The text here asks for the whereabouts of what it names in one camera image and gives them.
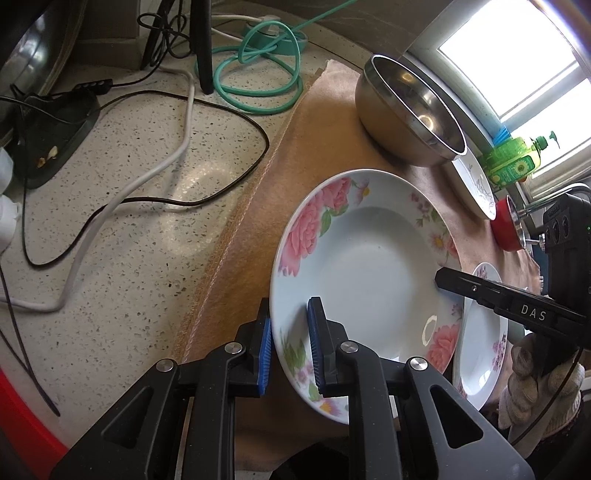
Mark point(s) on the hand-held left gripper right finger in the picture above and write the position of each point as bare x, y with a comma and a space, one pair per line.
316, 346

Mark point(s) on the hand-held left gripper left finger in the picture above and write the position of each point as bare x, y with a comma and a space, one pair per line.
265, 350

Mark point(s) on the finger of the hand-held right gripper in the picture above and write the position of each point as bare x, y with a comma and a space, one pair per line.
461, 286

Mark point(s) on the small purple floral plate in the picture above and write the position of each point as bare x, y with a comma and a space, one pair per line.
480, 341

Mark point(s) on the red steel-lined bowl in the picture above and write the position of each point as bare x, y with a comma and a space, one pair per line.
501, 228

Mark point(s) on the large pink floral plate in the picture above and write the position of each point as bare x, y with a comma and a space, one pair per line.
378, 258

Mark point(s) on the small white grey-print plate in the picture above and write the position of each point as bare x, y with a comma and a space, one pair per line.
475, 184

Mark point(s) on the stainless steel bowl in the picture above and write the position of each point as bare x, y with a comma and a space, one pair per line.
392, 124

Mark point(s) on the person's right hand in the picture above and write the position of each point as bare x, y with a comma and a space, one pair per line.
521, 401

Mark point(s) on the steel faucet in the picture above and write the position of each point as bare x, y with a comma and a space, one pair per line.
554, 196

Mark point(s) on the green dish soap bottle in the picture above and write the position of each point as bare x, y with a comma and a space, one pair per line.
508, 161

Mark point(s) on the blue plastic holder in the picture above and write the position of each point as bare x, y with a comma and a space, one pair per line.
502, 134

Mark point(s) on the peach towel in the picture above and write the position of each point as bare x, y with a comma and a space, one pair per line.
258, 184

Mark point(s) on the window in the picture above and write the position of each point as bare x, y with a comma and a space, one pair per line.
508, 55

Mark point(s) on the red plastic board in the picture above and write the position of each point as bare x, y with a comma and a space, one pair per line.
18, 415

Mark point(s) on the white power strip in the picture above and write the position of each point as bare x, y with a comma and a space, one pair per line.
268, 19
7, 217

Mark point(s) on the dark green tray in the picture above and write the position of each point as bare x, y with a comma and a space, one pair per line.
60, 138

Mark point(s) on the large steel pot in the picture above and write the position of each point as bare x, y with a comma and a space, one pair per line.
27, 55

